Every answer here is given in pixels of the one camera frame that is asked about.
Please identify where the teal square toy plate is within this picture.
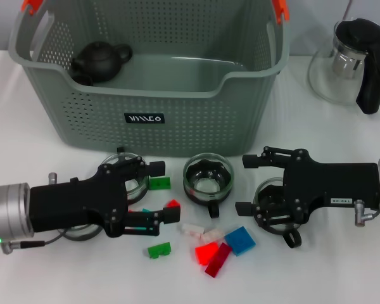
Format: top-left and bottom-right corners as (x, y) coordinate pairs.
(134, 207), (153, 231)

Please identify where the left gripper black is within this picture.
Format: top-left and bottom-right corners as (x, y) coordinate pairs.
(29, 156), (166, 239)

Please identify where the dark red flat brick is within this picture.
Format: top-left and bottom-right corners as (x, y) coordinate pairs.
(204, 242), (232, 279)

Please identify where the black clay teapot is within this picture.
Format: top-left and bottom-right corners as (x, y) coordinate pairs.
(70, 41), (134, 87)

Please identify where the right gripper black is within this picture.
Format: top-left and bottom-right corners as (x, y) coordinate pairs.
(235, 146), (380, 227)

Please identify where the orange bin handle clip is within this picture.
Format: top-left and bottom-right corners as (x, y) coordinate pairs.
(272, 0), (289, 25)
(21, 0), (45, 15)

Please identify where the green toy brick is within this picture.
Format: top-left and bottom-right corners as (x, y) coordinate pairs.
(147, 241), (172, 260)
(148, 176), (172, 191)

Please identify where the grey-green perforated storage bin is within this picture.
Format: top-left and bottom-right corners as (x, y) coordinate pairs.
(8, 0), (291, 158)

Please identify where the glass coffee pot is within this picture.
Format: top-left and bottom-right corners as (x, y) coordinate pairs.
(307, 18), (380, 115)

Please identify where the blue square toy plate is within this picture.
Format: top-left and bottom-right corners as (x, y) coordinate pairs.
(224, 225), (257, 257)

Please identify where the bright red toy brick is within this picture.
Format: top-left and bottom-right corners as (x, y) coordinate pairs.
(194, 241), (221, 266)

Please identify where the right gripper silver plug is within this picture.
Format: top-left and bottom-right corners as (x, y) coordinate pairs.
(353, 199), (380, 227)

